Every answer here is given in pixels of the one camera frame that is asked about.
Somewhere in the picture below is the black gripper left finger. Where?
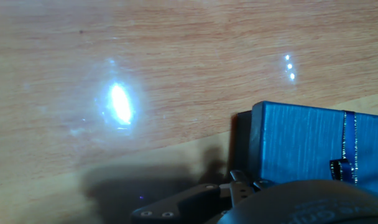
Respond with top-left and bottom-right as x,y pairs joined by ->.
130,169 -> 244,224

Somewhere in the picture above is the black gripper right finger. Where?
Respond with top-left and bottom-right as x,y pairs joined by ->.
238,169 -> 276,200

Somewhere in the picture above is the blue ribboned casing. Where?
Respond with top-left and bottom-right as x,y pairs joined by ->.
231,100 -> 378,197

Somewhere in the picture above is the glossy wooden board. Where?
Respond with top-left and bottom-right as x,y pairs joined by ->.
0,0 -> 378,224

